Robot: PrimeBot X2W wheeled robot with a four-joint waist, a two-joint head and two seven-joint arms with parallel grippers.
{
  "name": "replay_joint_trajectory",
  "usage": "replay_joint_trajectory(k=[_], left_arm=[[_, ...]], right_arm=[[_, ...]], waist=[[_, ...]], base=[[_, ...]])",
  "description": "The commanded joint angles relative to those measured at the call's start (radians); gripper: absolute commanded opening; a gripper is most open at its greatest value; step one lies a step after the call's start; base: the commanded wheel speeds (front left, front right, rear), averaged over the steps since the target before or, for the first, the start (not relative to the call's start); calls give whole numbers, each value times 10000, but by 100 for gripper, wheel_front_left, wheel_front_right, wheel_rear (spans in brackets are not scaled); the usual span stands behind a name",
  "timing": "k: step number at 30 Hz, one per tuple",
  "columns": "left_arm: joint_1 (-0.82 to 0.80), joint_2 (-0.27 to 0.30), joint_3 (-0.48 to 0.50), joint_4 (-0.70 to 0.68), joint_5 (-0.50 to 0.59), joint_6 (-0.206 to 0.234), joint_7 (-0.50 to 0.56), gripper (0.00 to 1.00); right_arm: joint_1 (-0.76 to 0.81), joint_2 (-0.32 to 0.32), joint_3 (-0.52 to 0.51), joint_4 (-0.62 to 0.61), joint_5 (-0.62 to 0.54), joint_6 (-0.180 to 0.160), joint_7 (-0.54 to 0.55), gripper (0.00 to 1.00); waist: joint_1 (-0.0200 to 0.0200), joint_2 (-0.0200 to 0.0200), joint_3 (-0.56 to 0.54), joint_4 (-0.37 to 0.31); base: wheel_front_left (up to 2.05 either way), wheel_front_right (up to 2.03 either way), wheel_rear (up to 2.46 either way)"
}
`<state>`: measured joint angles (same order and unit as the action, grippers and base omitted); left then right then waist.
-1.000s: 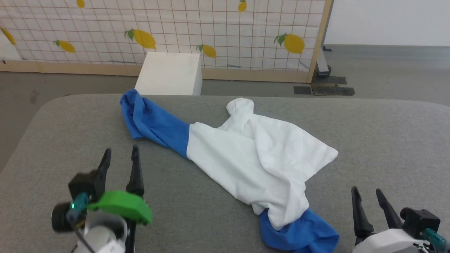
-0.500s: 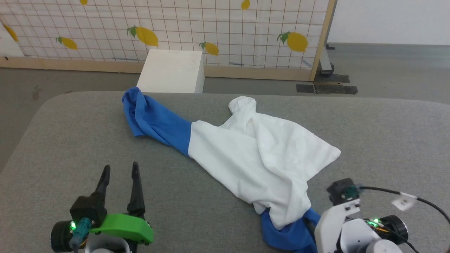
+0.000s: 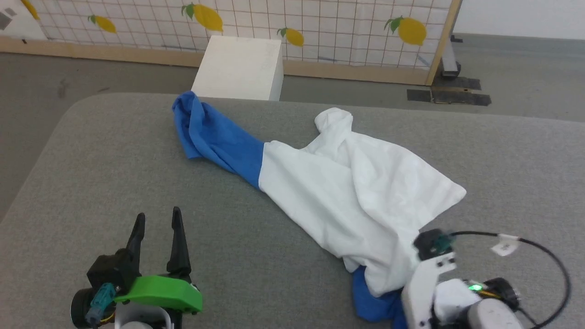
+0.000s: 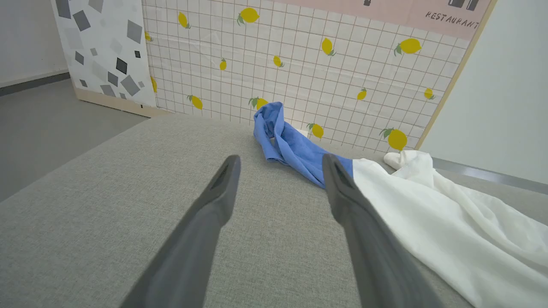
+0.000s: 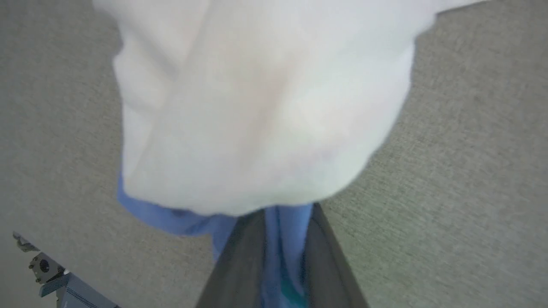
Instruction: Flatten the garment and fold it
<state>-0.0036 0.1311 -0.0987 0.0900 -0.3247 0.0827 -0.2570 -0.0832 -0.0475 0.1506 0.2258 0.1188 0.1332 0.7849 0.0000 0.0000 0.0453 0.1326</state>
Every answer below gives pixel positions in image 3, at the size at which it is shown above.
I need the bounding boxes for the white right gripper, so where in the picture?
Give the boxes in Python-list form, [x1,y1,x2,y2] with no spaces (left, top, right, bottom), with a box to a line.
[401,253,457,329]

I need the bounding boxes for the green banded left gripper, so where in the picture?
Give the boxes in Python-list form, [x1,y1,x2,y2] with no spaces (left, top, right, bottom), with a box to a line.
[113,207,203,317]

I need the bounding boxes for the white garment with blue sleeves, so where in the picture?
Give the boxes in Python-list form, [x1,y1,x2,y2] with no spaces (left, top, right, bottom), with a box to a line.
[171,90,468,329]

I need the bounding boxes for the grey fabric sofa seat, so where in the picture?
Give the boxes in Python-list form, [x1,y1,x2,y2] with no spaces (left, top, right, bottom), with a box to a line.
[0,91,585,329]

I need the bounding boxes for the white rectangular box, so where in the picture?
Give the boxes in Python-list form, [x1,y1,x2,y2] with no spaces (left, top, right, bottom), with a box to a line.
[191,36,285,102]

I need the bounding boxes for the grey metal screen foot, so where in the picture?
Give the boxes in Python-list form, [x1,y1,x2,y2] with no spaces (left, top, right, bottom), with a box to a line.
[439,34,463,78]

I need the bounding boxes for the white panel with grey squares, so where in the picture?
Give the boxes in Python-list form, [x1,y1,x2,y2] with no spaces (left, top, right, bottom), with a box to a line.
[0,0,48,41]

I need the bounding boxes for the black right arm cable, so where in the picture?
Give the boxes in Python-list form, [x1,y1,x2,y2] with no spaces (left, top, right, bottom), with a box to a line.
[446,231,572,329]

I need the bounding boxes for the white label on right cable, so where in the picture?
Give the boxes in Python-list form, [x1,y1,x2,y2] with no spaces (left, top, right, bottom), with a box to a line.
[490,233,521,256]

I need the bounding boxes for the lemon print screen, wooden frame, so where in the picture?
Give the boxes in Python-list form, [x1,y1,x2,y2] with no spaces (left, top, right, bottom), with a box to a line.
[0,0,463,86]

